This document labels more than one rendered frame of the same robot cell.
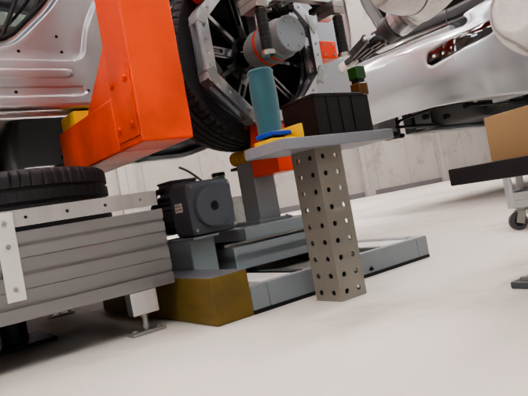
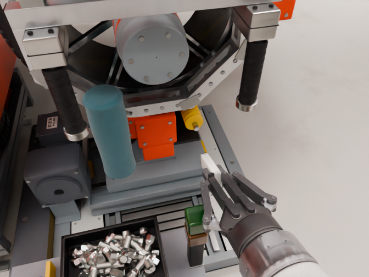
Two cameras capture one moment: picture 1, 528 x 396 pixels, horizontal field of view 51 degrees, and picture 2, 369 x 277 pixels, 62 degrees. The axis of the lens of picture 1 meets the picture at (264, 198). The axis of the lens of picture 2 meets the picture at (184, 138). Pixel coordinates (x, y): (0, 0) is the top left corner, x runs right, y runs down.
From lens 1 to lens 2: 1.71 m
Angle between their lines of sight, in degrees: 51
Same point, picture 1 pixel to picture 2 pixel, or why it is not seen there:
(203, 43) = (17, 35)
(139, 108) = not seen: outside the picture
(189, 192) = (29, 183)
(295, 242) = (160, 195)
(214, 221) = (59, 201)
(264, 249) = (123, 203)
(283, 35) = (135, 65)
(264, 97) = (99, 139)
